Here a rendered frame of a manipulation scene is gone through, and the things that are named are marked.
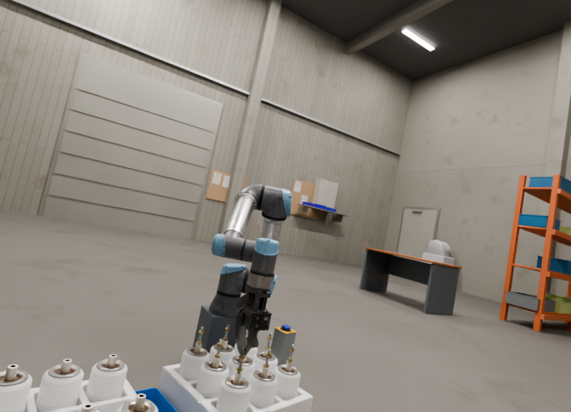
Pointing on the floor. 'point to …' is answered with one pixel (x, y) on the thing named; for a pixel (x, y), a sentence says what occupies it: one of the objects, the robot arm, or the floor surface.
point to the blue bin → (157, 399)
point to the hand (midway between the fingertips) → (242, 349)
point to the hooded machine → (438, 252)
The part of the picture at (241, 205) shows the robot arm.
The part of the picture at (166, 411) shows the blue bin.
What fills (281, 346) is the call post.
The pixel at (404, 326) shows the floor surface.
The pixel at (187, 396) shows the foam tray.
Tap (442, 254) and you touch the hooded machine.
